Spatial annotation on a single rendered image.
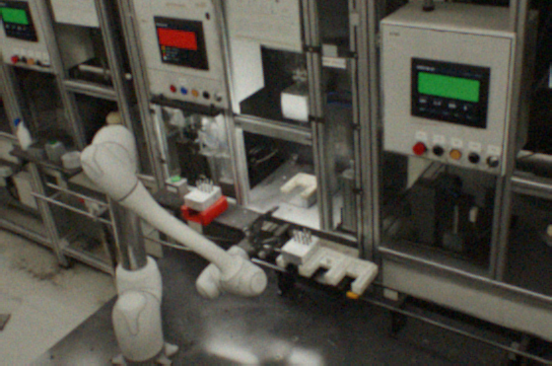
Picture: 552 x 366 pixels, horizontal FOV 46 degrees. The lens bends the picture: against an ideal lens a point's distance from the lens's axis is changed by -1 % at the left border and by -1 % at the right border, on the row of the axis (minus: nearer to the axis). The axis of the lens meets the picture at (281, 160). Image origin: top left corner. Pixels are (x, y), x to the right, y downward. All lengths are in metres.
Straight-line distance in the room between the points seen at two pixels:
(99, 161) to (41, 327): 2.01
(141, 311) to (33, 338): 1.61
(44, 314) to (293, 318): 1.85
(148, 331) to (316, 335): 0.62
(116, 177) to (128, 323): 0.55
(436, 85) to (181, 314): 1.35
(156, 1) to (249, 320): 1.30
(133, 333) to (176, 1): 1.24
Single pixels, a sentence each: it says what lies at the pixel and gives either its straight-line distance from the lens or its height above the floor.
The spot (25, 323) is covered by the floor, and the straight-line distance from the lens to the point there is 4.06.
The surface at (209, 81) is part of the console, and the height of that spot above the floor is 1.48.
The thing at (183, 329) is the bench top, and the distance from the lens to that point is 2.65.
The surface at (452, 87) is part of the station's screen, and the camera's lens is 2.08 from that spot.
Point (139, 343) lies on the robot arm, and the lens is 2.44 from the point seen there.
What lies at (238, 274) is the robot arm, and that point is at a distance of 2.19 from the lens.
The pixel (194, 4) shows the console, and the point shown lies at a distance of 2.56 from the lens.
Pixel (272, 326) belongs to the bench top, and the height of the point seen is 0.68.
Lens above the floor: 2.44
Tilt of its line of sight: 29 degrees down
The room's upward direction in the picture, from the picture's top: 6 degrees counter-clockwise
